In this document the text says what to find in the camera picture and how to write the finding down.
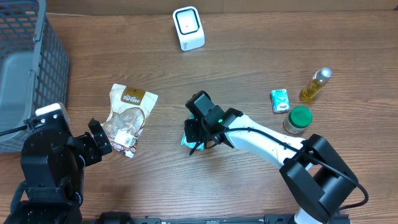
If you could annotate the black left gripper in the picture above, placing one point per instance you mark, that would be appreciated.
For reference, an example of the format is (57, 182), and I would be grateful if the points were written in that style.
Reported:
(94, 140)

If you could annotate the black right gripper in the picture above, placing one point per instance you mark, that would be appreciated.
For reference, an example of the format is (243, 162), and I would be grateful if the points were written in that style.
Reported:
(195, 136)

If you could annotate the white green snack package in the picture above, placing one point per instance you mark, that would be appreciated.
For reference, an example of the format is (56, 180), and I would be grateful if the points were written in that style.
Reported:
(190, 144)

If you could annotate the brown labelled food package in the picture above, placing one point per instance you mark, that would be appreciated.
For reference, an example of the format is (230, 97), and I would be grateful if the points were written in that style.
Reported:
(130, 107)

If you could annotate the teal tissue pack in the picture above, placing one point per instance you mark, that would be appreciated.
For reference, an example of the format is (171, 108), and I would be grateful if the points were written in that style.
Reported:
(280, 101)

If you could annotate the green lid white jar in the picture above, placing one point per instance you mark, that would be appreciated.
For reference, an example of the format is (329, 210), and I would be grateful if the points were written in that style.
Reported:
(298, 119)

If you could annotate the yellow oil bottle silver cap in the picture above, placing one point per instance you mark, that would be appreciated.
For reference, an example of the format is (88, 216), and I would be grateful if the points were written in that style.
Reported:
(319, 79)

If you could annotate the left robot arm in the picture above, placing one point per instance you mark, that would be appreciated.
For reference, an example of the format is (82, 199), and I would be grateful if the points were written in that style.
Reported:
(53, 162)

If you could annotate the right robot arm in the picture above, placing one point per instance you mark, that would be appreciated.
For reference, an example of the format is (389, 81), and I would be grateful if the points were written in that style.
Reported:
(317, 177)

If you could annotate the white barcode scanner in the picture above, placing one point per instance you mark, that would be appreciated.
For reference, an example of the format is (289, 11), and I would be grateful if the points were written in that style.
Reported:
(189, 28)

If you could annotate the grey plastic mesh basket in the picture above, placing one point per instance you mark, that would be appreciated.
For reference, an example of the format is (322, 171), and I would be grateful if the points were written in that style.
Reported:
(35, 67)

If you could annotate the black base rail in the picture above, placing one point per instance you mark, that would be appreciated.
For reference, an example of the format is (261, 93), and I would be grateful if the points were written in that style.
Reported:
(125, 217)

